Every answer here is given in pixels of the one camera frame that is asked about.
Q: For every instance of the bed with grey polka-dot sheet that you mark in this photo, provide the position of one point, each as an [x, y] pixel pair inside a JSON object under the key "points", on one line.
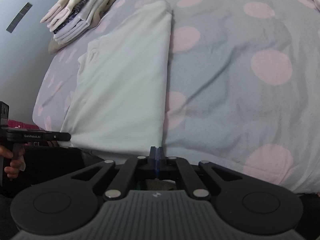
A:
{"points": [[237, 92]]}

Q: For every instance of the stack of folded clothes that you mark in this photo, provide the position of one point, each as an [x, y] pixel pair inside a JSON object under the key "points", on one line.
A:
{"points": [[82, 17]]}

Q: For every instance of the grey wall strip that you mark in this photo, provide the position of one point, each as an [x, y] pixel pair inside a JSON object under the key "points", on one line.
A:
{"points": [[18, 17]]}

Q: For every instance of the person's left hand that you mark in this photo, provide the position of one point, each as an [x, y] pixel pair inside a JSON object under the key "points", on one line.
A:
{"points": [[12, 167]]}

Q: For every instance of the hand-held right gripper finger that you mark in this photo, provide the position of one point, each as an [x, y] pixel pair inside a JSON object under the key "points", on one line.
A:
{"points": [[158, 166], [155, 166]]}

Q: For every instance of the white long-sleeved garment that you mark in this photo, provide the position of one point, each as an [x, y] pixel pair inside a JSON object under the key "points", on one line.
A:
{"points": [[125, 80]]}

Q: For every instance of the pink patterned cloth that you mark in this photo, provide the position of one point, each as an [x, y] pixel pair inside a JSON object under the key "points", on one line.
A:
{"points": [[17, 124]]}

